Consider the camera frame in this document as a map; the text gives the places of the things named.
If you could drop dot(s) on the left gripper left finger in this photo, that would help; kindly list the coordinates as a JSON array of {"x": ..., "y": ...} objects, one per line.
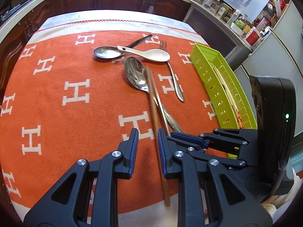
[{"x": 87, "y": 194}]

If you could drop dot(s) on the white ceramic bowl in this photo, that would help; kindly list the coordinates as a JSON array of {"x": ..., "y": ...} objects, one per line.
[{"x": 236, "y": 29}]

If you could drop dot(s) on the white ceramic soup spoon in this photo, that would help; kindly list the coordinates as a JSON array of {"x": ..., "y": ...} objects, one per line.
[{"x": 156, "y": 55}]

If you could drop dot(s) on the dark metal soup spoon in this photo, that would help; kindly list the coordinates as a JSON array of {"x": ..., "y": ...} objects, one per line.
[{"x": 108, "y": 52}]

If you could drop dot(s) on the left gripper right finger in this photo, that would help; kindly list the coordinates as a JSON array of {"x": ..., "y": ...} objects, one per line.
[{"x": 202, "y": 197}]

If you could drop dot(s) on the orange white H-pattern cloth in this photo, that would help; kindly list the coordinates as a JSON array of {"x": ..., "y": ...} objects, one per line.
[{"x": 62, "y": 104}]

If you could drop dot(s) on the bamboo chopstick red end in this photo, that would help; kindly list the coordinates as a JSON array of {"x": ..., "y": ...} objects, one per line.
[{"x": 230, "y": 97}]

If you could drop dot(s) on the red labelled canister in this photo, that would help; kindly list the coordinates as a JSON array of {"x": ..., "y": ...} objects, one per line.
[{"x": 252, "y": 37}]

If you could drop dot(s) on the large steel spoon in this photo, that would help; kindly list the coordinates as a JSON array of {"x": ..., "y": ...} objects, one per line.
[{"x": 137, "y": 76}]

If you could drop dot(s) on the green plastic utensil tray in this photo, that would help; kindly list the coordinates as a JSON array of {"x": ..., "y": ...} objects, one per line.
[{"x": 204, "y": 59}]

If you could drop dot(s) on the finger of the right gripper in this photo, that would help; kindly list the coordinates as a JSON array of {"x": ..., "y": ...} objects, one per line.
[
  {"x": 229, "y": 139},
  {"x": 199, "y": 150}
]

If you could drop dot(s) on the steel fork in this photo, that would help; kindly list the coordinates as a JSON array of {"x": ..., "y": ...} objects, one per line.
[{"x": 179, "y": 94}]

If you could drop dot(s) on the silver metal cabinet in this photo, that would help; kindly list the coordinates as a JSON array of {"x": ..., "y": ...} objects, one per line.
[{"x": 217, "y": 35}]

